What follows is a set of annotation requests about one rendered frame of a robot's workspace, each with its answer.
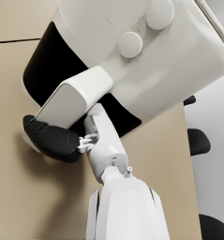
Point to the pale air fryer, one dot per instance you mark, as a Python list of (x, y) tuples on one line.
[(179, 68)]

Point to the black rounded object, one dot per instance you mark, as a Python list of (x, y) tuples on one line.
[(189, 100), (212, 228), (198, 142)]

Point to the round white air fryer knob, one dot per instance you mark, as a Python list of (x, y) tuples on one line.
[(130, 44), (159, 14)]

